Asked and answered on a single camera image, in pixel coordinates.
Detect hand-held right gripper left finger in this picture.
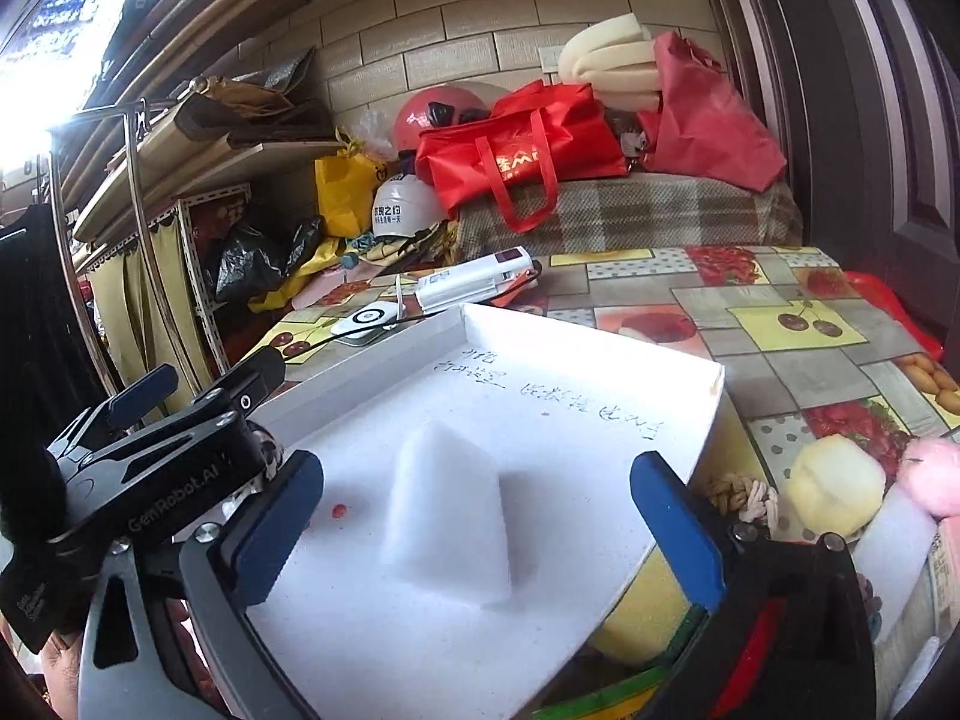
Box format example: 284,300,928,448
79,450,325,720

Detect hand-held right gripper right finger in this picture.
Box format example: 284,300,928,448
630,451,878,720

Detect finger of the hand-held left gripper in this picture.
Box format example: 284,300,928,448
49,364,181,466
82,345,287,458

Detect white foam sponge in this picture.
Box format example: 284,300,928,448
381,420,526,608

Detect white cardboard box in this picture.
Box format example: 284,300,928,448
247,302,727,720

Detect pink plush toy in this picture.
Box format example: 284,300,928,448
896,439,960,518

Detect person's left hand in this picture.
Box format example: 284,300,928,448
39,630,85,720

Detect yellow curtain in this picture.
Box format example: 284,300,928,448
90,210,226,406

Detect yellow plastic cloth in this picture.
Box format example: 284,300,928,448
251,236,353,312

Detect black plastic bag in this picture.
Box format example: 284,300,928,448
206,217,323,301

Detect dark hanging clothing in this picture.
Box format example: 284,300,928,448
0,202,106,451

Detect white round device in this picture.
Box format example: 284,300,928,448
330,300,406,347

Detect pale yellow round sponge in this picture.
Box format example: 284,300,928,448
784,435,887,541

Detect green yellow packet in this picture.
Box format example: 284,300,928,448
525,664,668,720

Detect chrome metal rack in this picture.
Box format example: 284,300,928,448
49,101,226,406

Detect patterned cloth pile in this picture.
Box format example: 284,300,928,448
345,225,458,267

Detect yellow bag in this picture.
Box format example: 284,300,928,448
313,136,387,239

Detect white foam block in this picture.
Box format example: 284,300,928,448
851,480,938,646

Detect wooden boards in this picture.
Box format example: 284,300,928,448
71,97,346,241

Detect white helmet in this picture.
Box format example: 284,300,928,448
371,172,451,241

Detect brown leather bag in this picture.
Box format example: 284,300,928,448
176,79,335,151

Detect red helmet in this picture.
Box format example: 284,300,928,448
394,86,492,155

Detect red plastic bag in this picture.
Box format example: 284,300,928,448
847,270,946,361

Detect plaid blanket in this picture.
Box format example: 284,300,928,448
454,172,803,260

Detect red tote bag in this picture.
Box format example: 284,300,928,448
414,81,629,235

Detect crumpled red bag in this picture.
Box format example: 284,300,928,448
636,30,788,194

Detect brown door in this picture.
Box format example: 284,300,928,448
690,0,960,361

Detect cream foam roll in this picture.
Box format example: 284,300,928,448
559,24,665,115

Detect braided rope toy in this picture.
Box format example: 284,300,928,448
705,472,781,541

